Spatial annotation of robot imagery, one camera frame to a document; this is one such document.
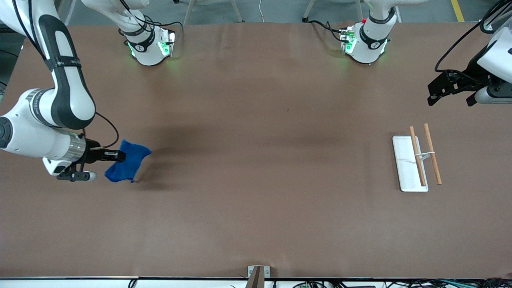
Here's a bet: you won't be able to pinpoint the blue microfibre towel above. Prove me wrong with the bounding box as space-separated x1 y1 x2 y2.
105 139 152 184

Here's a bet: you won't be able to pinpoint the grey metal stand legs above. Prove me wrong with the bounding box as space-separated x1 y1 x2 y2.
182 0 244 23
302 0 402 23

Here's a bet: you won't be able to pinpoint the black left arm base cable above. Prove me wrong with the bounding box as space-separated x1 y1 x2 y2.
310 20 348 42

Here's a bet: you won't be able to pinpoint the black arm base cable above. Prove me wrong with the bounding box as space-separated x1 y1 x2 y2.
120 0 182 40
310 20 348 42

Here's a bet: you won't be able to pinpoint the black right arm base cable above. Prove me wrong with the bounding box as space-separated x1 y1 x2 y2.
120 0 182 40

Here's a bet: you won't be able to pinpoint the grey metal camera mount bracket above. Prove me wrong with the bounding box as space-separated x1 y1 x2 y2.
247 266 271 288

